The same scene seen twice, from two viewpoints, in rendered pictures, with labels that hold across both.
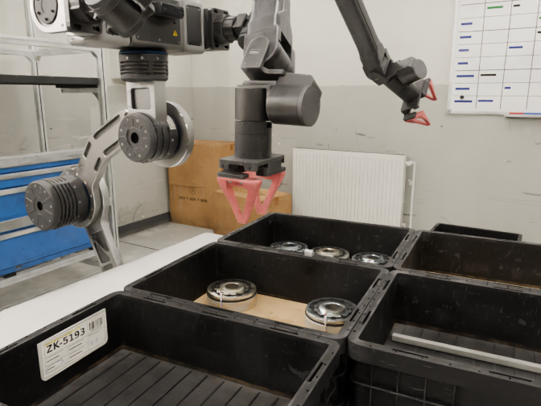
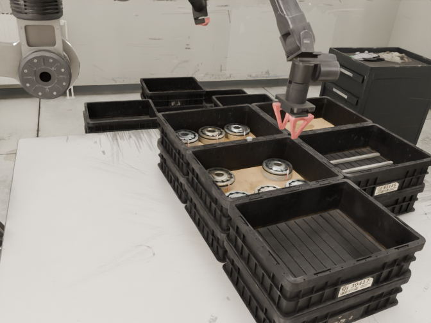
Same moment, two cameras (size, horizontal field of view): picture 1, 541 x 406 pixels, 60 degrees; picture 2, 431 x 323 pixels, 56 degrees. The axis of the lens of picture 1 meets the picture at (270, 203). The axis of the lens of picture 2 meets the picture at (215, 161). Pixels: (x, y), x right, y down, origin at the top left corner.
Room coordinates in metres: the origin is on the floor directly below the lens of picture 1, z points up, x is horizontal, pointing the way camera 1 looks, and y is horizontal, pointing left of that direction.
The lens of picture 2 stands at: (0.26, 0.97, 1.53)
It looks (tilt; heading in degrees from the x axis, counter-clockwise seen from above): 30 degrees down; 307
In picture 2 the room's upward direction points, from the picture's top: 5 degrees clockwise
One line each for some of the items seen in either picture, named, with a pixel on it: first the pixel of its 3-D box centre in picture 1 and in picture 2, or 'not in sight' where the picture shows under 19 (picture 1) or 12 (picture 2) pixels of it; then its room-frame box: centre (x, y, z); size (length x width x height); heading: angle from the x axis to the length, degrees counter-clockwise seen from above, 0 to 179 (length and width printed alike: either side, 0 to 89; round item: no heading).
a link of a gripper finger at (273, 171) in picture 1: (258, 188); (287, 115); (0.74, 0.02, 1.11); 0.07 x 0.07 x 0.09; 64
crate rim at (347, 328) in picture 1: (262, 283); (262, 166); (0.79, 0.02, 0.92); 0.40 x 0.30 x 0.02; 64
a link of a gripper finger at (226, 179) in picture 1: (246, 192); (294, 120); (0.71, 0.04, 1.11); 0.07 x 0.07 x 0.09; 64
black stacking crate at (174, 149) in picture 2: (319, 259); (219, 138); (1.06, -0.12, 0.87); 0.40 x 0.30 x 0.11; 64
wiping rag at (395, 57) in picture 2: not in sight; (394, 56); (1.03, -2.01, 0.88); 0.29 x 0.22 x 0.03; 58
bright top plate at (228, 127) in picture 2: (372, 259); (236, 129); (1.08, -0.25, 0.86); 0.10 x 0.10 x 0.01
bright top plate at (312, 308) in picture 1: (332, 309); (277, 166); (0.81, -0.12, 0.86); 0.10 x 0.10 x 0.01
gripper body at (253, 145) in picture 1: (253, 144); (296, 93); (0.72, 0.03, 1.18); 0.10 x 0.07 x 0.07; 154
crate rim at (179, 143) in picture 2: (319, 239); (220, 126); (1.06, -0.12, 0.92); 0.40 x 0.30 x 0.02; 64
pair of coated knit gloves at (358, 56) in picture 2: not in sight; (363, 55); (1.18, -1.83, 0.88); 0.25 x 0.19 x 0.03; 58
